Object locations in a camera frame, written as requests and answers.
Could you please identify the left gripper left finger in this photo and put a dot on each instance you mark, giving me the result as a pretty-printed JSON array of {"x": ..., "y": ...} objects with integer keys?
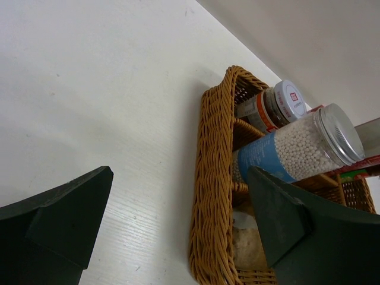
[{"x": 49, "y": 237}]

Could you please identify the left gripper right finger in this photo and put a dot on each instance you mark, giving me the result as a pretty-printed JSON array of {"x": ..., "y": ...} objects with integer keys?
[{"x": 311, "y": 240}]

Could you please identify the green-label red sauce bottle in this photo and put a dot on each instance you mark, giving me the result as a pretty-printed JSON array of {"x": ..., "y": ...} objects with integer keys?
[{"x": 354, "y": 176}]

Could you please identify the silver-cap blue-label jar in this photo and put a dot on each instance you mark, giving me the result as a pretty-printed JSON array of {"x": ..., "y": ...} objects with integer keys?
[{"x": 290, "y": 153}]

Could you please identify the tall red-label glass bottle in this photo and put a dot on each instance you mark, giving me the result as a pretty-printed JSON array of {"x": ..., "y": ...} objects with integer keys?
[{"x": 356, "y": 164}]

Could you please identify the white-lid dark jam jar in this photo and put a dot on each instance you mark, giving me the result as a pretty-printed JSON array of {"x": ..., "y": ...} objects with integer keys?
[{"x": 273, "y": 108}]

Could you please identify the brown wicker divided tray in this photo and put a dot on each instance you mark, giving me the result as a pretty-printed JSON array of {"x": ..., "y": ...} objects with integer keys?
[{"x": 220, "y": 134}]

